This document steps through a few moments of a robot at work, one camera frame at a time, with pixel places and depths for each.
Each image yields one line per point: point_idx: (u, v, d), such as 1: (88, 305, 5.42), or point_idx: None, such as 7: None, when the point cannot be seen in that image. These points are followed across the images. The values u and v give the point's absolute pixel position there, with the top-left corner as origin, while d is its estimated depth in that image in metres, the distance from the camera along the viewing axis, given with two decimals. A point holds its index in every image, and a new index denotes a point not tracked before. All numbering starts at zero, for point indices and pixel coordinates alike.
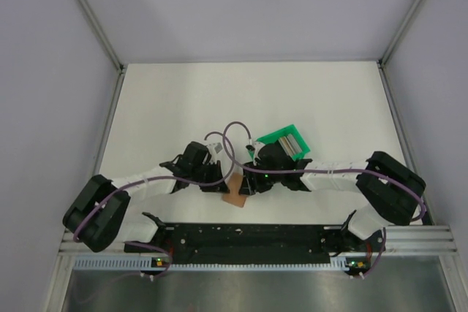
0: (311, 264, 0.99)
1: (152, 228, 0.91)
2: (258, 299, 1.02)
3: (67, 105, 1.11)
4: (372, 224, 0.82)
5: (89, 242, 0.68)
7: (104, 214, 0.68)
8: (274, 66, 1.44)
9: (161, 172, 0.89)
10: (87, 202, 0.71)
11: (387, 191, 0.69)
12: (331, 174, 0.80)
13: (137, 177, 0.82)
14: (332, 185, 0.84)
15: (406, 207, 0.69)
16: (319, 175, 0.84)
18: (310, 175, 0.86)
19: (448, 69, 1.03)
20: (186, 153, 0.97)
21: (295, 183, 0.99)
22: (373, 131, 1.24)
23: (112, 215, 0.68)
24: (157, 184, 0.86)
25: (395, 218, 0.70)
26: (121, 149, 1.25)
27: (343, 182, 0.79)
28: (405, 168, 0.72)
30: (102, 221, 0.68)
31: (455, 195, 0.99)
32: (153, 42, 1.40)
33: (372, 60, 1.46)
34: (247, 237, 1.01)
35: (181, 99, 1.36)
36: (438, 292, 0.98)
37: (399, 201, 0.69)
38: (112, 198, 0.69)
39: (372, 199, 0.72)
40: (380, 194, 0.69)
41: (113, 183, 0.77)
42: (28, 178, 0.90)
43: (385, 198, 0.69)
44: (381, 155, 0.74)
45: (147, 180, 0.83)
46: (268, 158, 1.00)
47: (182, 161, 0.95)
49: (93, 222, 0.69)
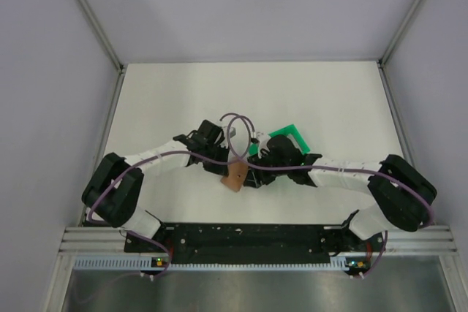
0: (310, 264, 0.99)
1: (154, 224, 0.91)
2: (258, 299, 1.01)
3: (68, 104, 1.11)
4: (376, 226, 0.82)
5: (107, 216, 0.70)
7: (121, 191, 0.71)
8: (274, 66, 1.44)
9: (174, 146, 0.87)
10: (103, 180, 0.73)
11: (398, 195, 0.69)
12: (341, 172, 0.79)
13: (151, 154, 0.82)
14: (339, 182, 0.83)
15: (416, 212, 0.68)
16: (328, 172, 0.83)
18: (319, 172, 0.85)
19: (448, 69, 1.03)
20: (201, 128, 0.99)
21: (300, 177, 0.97)
22: (373, 131, 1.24)
23: (128, 191, 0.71)
24: (170, 159, 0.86)
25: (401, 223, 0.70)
26: (121, 148, 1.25)
27: (352, 181, 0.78)
28: (418, 174, 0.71)
30: (118, 198, 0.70)
31: (456, 194, 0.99)
32: (154, 42, 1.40)
33: (372, 60, 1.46)
34: (247, 237, 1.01)
35: (181, 99, 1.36)
36: (438, 292, 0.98)
37: (409, 207, 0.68)
38: (127, 174, 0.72)
39: (382, 202, 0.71)
40: (391, 198, 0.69)
41: (127, 160, 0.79)
42: (28, 177, 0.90)
43: (395, 202, 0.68)
44: (395, 158, 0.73)
45: (160, 156, 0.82)
46: (277, 150, 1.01)
47: (197, 136, 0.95)
49: (109, 199, 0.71)
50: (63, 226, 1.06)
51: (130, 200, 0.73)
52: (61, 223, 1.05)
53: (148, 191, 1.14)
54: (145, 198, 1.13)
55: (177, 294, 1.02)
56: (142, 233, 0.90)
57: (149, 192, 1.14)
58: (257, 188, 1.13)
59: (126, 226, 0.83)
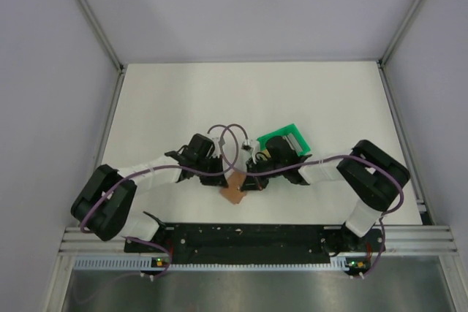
0: (310, 264, 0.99)
1: (153, 226, 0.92)
2: (258, 299, 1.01)
3: (68, 104, 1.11)
4: (366, 221, 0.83)
5: (98, 230, 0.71)
7: (112, 203, 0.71)
8: (274, 66, 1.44)
9: (166, 161, 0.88)
10: (94, 192, 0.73)
11: (366, 175, 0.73)
12: (321, 164, 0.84)
13: (143, 167, 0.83)
14: (323, 174, 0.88)
15: (386, 192, 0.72)
16: (313, 166, 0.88)
18: (306, 167, 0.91)
19: (448, 69, 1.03)
20: (192, 143, 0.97)
21: (293, 177, 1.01)
22: (372, 131, 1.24)
23: (120, 204, 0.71)
24: (163, 173, 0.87)
25: (374, 202, 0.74)
26: (122, 148, 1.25)
27: (333, 170, 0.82)
28: (388, 156, 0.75)
30: (110, 210, 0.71)
31: (456, 195, 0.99)
32: (153, 42, 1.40)
33: (372, 60, 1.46)
34: (247, 237, 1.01)
35: (181, 99, 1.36)
36: (439, 292, 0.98)
37: (380, 187, 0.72)
38: (119, 186, 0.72)
39: (353, 183, 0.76)
40: (360, 178, 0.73)
41: (119, 172, 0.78)
42: (28, 177, 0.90)
43: (363, 182, 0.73)
44: (365, 143, 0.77)
45: (152, 169, 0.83)
46: (274, 150, 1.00)
47: (188, 151, 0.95)
49: (101, 210, 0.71)
50: (63, 226, 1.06)
51: (123, 213, 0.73)
52: (61, 223, 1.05)
53: (148, 191, 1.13)
54: (144, 199, 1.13)
55: (177, 295, 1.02)
56: (142, 233, 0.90)
57: (148, 193, 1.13)
58: None
59: (124, 229, 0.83)
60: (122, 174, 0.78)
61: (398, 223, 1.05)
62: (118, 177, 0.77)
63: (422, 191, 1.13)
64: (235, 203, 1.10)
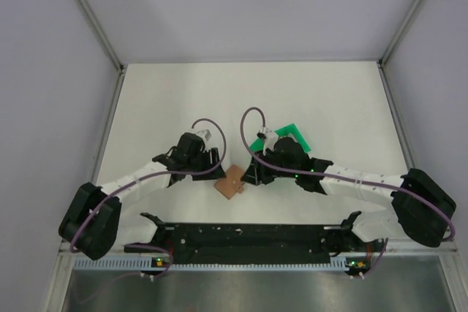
0: (311, 264, 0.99)
1: (151, 229, 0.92)
2: (258, 299, 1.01)
3: (68, 104, 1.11)
4: (379, 231, 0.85)
5: (86, 251, 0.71)
7: (97, 224, 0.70)
8: (275, 66, 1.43)
9: (154, 168, 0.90)
10: (80, 212, 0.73)
11: (420, 210, 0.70)
12: (359, 184, 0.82)
13: (129, 179, 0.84)
14: (351, 191, 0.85)
15: (436, 228, 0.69)
16: (343, 183, 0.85)
18: (331, 182, 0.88)
19: (448, 69, 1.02)
20: (180, 144, 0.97)
21: (309, 183, 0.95)
22: (372, 131, 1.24)
23: (105, 223, 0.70)
24: (151, 182, 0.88)
25: (423, 238, 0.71)
26: (121, 148, 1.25)
27: (370, 193, 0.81)
28: (439, 189, 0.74)
30: (95, 231, 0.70)
31: (456, 196, 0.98)
32: (153, 41, 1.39)
33: (372, 60, 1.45)
34: (247, 237, 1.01)
35: (181, 99, 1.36)
36: (439, 293, 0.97)
37: (431, 222, 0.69)
38: (102, 207, 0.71)
39: (404, 217, 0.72)
40: (414, 214, 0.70)
41: (104, 188, 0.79)
42: (28, 177, 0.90)
43: (417, 216, 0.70)
44: (417, 174, 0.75)
45: (139, 180, 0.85)
46: (287, 155, 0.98)
47: (176, 153, 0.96)
49: (90, 227, 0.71)
50: None
51: (111, 229, 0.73)
52: None
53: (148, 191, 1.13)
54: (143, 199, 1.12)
55: (177, 295, 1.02)
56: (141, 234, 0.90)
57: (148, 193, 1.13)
58: (257, 188, 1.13)
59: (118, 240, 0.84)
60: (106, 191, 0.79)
61: None
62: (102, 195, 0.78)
63: None
64: (229, 197, 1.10)
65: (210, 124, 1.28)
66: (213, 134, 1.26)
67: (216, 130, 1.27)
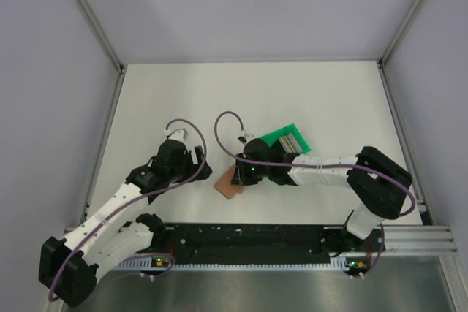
0: (311, 264, 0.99)
1: (145, 237, 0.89)
2: (258, 300, 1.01)
3: (67, 104, 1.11)
4: (368, 223, 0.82)
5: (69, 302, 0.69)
7: (69, 283, 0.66)
8: (275, 66, 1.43)
9: (126, 195, 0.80)
10: (51, 265, 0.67)
11: (376, 185, 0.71)
12: (320, 169, 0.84)
13: (95, 223, 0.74)
14: (319, 178, 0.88)
15: (394, 200, 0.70)
16: (308, 170, 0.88)
18: (298, 170, 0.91)
19: (448, 69, 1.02)
20: (160, 154, 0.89)
21: (281, 179, 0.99)
22: (372, 131, 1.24)
23: (76, 282, 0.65)
24: (122, 215, 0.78)
25: (384, 211, 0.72)
26: (120, 148, 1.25)
27: (332, 177, 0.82)
28: (394, 163, 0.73)
30: (69, 289, 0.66)
31: (456, 196, 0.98)
32: (153, 41, 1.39)
33: (372, 60, 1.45)
34: (247, 237, 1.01)
35: (181, 99, 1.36)
36: (439, 293, 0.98)
37: (388, 194, 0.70)
38: (68, 267, 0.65)
39: (363, 194, 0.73)
40: (369, 188, 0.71)
41: (68, 243, 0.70)
42: (27, 177, 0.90)
43: (374, 193, 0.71)
44: (370, 150, 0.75)
45: (106, 221, 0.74)
46: (254, 155, 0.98)
47: (156, 166, 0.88)
49: (65, 280, 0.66)
50: (63, 226, 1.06)
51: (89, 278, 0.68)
52: (61, 223, 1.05)
53: None
54: None
55: (177, 295, 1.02)
56: (138, 242, 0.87)
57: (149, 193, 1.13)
58: (257, 188, 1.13)
59: (112, 263, 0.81)
60: (69, 245, 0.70)
61: (398, 223, 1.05)
62: (67, 250, 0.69)
63: (422, 191, 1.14)
64: (229, 196, 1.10)
65: (186, 125, 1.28)
66: (191, 134, 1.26)
67: (193, 129, 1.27)
